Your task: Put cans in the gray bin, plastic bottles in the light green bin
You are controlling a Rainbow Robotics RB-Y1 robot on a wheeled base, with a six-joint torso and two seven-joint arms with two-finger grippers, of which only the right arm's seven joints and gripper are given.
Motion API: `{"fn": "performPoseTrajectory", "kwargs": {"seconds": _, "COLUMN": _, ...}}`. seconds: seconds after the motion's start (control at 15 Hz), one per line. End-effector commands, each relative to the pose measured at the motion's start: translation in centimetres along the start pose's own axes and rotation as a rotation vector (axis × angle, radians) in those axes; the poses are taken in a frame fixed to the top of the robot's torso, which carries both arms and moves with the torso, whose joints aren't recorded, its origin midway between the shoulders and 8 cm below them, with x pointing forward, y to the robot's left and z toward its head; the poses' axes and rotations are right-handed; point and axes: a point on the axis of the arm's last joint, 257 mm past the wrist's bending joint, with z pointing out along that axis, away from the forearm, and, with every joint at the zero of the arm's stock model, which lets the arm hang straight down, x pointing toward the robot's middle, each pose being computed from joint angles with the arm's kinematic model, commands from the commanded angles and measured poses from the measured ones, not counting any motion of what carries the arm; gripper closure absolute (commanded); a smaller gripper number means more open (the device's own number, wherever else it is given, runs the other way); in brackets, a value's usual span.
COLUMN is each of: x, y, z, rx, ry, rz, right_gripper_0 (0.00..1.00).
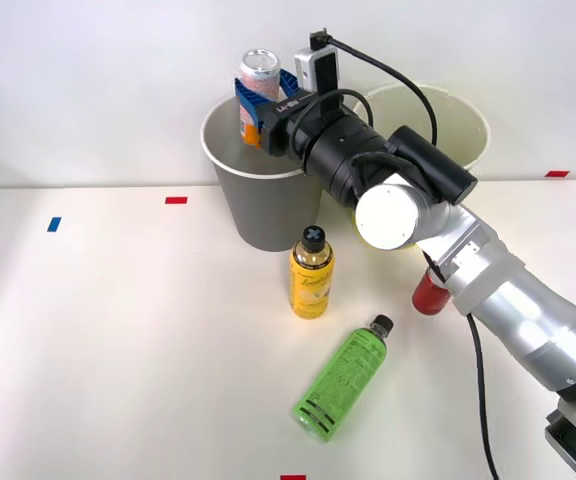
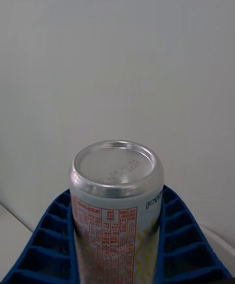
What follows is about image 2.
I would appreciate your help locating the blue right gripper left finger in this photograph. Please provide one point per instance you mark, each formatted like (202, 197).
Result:
(49, 252)

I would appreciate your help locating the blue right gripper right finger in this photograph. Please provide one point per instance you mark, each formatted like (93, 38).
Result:
(186, 252)

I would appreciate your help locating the white and orange drink can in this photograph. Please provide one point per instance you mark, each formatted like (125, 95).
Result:
(115, 215)

